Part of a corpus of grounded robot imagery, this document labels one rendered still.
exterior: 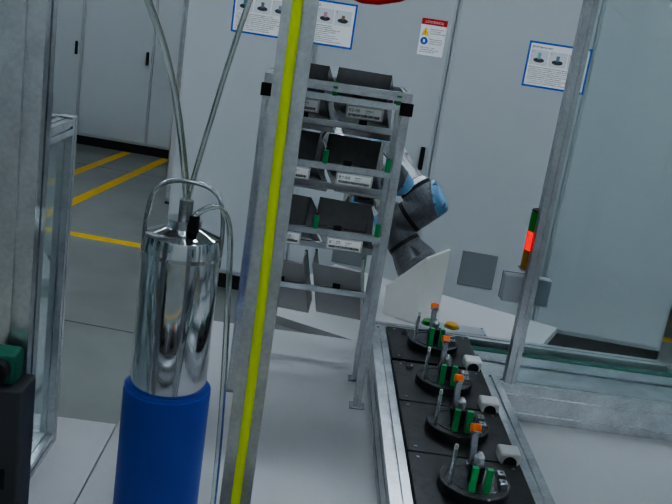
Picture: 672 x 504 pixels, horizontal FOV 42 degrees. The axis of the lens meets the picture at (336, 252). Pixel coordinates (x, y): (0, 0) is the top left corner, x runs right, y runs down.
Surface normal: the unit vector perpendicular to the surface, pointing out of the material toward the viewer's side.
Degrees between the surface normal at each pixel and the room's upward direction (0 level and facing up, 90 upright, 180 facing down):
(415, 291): 90
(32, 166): 90
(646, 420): 90
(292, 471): 0
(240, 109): 90
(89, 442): 0
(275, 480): 0
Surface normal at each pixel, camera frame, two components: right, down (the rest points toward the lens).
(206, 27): -0.12, 0.25
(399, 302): -0.51, 0.15
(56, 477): 0.15, -0.95
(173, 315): 0.15, 0.29
